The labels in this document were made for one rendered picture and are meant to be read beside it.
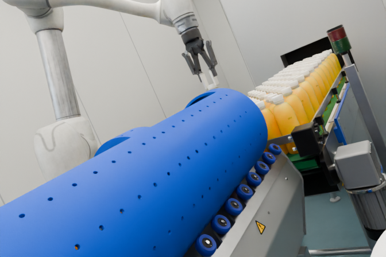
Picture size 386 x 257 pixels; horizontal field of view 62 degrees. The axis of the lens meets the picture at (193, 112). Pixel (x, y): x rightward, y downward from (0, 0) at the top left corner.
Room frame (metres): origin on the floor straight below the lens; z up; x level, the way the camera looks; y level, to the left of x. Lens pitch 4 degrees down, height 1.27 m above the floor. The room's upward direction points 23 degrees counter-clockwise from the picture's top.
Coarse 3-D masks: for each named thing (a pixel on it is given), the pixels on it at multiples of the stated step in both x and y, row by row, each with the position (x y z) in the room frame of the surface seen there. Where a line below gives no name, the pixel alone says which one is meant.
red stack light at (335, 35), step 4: (340, 28) 1.22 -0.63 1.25; (344, 28) 1.23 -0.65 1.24; (332, 32) 1.23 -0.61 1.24; (336, 32) 1.22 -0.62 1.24; (340, 32) 1.22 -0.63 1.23; (344, 32) 1.22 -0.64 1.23; (328, 36) 1.25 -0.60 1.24; (332, 36) 1.23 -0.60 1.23; (336, 36) 1.22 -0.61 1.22; (340, 36) 1.22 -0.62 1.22; (344, 36) 1.22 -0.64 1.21; (332, 40) 1.24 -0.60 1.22; (336, 40) 1.23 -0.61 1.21
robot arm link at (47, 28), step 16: (32, 16) 1.32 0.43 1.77; (48, 16) 1.34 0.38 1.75; (48, 32) 1.35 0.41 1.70; (48, 48) 1.35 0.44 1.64; (64, 48) 1.40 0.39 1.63; (48, 64) 1.34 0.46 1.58; (64, 64) 1.37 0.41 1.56; (48, 80) 1.35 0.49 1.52; (64, 80) 1.35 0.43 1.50; (64, 96) 1.34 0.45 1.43; (64, 112) 1.33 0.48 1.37; (80, 128) 1.31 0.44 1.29; (96, 144) 1.41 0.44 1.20
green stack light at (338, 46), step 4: (340, 40) 1.22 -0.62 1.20; (344, 40) 1.22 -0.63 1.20; (348, 40) 1.23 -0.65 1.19; (332, 44) 1.25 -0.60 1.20; (336, 44) 1.23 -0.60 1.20; (340, 44) 1.22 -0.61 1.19; (344, 44) 1.22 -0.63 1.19; (348, 44) 1.22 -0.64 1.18; (336, 48) 1.24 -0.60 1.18; (340, 48) 1.23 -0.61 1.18; (344, 48) 1.22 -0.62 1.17; (348, 48) 1.22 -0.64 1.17; (336, 52) 1.24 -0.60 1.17; (340, 52) 1.23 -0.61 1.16
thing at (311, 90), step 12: (324, 60) 2.01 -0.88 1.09; (336, 60) 2.31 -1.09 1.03; (312, 72) 1.68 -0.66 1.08; (324, 72) 1.78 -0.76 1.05; (336, 72) 2.10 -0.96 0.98; (300, 84) 1.46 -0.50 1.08; (312, 84) 1.55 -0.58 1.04; (324, 84) 1.77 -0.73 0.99; (252, 96) 1.67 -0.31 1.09; (300, 96) 1.34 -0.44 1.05; (312, 96) 1.45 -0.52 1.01; (324, 96) 1.66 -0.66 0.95; (312, 108) 1.35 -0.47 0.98
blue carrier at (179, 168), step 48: (240, 96) 0.98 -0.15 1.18; (144, 144) 0.62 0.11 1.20; (192, 144) 0.68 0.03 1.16; (240, 144) 0.81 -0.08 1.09; (48, 192) 0.45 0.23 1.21; (96, 192) 0.47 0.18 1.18; (144, 192) 0.52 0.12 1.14; (192, 192) 0.60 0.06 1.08; (0, 240) 0.37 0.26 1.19; (48, 240) 0.39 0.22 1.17; (96, 240) 0.42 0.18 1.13; (144, 240) 0.47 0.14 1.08; (192, 240) 0.61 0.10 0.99
